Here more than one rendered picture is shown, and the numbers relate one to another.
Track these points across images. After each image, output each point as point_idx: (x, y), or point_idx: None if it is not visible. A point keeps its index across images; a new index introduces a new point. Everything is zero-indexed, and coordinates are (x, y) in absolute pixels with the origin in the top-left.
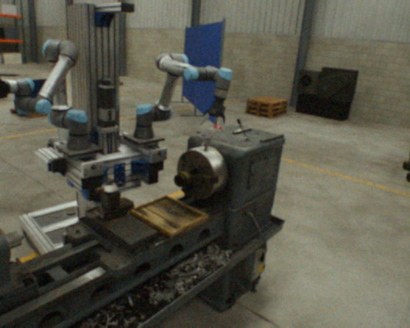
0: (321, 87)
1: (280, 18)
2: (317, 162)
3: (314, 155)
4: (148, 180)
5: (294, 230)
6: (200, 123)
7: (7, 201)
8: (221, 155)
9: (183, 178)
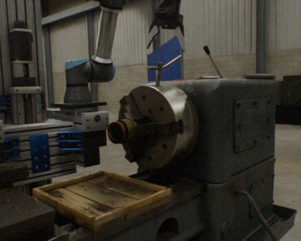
0: (285, 94)
1: (234, 40)
2: None
3: (295, 155)
4: (84, 160)
5: (299, 236)
6: (146, 45)
7: None
8: (184, 93)
9: (121, 126)
